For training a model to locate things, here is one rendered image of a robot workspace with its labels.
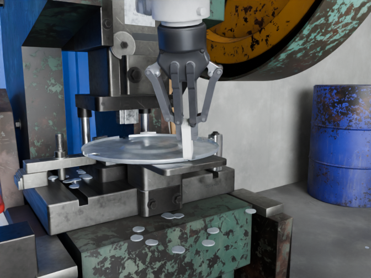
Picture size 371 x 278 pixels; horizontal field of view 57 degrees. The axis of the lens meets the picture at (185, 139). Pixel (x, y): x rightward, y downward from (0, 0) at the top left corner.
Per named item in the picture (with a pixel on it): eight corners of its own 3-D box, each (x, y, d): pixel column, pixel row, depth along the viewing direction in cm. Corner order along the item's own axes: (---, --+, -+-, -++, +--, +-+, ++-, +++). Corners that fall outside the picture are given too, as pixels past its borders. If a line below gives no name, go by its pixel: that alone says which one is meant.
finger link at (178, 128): (181, 115, 59) (164, 114, 59) (183, 140, 61) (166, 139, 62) (183, 111, 60) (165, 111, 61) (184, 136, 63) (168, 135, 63)
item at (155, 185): (227, 224, 66) (229, 156, 63) (165, 244, 58) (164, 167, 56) (162, 190, 86) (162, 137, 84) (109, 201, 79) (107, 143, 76)
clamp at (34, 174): (99, 177, 78) (97, 132, 77) (19, 190, 69) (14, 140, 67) (90, 171, 83) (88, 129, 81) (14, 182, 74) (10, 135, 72)
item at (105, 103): (177, 117, 83) (177, 94, 82) (97, 123, 72) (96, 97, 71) (146, 112, 96) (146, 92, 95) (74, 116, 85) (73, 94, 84)
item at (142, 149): (247, 151, 70) (248, 148, 70) (114, 173, 54) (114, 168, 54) (172, 133, 94) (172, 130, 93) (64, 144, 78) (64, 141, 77)
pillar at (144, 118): (150, 149, 94) (149, 98, 92) (143, 150, 93) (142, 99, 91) (147, 148, 96) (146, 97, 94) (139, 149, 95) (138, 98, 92)
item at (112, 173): (178, 169, 85) (178, 157, 84) (100, 183, 74) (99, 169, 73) (147, 157, 98) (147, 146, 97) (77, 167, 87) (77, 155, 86)
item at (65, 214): (235, 191, 87) (236, 169, 86) (49, 236, 62) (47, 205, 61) (172, 166, 111) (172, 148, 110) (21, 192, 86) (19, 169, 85)
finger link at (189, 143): (187, 117, 61) (191, 118, 61) (189, 151, 65) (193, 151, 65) (185, 125, 59) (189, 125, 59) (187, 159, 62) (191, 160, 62)
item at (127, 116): (139, 122, 83) (139, 107, 82) (121, 124, 80) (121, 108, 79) (134, 121, 85) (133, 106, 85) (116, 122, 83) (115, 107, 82)
